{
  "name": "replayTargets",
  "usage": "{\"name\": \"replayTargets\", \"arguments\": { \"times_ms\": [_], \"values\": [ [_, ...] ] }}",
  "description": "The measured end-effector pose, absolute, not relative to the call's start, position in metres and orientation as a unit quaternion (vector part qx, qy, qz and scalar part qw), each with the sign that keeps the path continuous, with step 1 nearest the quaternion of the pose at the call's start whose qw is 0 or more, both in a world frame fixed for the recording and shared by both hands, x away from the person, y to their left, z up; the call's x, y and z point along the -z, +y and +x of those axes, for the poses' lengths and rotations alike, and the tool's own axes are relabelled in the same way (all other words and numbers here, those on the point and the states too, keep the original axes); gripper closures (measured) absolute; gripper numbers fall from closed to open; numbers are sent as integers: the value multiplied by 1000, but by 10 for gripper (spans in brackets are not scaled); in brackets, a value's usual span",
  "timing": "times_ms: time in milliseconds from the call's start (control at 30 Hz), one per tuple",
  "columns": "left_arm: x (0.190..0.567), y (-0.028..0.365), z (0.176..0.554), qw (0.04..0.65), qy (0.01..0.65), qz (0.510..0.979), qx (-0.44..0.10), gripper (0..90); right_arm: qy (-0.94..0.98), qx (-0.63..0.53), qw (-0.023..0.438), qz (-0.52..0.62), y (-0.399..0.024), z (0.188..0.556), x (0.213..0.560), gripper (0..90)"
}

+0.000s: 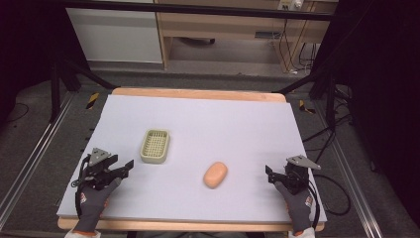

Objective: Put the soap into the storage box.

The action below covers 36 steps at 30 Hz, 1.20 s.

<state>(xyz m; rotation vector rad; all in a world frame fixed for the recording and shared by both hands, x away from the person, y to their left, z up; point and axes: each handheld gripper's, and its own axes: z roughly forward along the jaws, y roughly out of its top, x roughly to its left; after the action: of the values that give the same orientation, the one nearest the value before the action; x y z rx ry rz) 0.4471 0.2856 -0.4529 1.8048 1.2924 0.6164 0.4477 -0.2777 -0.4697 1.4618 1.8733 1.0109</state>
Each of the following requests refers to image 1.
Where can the wooden table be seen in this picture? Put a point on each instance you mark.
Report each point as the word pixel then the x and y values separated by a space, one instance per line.
pixel 198 93

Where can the black metal stand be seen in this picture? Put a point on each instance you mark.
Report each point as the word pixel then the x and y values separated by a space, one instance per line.
pixel 330 99
pixel 56 89

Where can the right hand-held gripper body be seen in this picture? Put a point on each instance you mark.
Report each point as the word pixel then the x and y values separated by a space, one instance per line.
pixel 297 175

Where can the black horizontal frame bar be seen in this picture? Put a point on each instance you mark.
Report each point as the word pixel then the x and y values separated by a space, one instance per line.
pixel 198 8

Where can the metal floor rail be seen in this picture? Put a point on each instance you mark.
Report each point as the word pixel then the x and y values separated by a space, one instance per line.
pixel 33 158
pixel 350 185

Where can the black curtain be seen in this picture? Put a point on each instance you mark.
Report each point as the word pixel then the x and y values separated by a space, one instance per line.
pixel 29 43
pixel 379 82

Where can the yellow black striped marker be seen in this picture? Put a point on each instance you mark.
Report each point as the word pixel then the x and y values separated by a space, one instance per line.
pixel 92 100
pixel 306 107

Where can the person's left hand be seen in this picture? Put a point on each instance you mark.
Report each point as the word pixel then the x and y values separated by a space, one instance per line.
pixel 93 202

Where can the orange soap bar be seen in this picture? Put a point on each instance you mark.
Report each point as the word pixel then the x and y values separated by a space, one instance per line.
pixel 215 175

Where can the white foam board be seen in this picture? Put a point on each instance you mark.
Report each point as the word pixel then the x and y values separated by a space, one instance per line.
pixel 204 132

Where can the person's right hand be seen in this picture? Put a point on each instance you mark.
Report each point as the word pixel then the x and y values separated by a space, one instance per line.
pixel 297 208

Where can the pale green soap dish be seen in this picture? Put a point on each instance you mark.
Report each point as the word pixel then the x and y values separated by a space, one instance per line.
pixel 155 146

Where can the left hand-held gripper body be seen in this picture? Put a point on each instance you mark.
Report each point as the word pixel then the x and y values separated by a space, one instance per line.
pixel 99 170

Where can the wooden desk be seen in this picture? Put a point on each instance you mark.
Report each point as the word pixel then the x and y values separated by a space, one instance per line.
pixel 224 23

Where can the white cabinet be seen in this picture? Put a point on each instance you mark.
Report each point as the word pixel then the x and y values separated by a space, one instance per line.
pixel 115 36

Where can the white power strip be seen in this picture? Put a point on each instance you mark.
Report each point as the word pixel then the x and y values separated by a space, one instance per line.
pixel 290 4

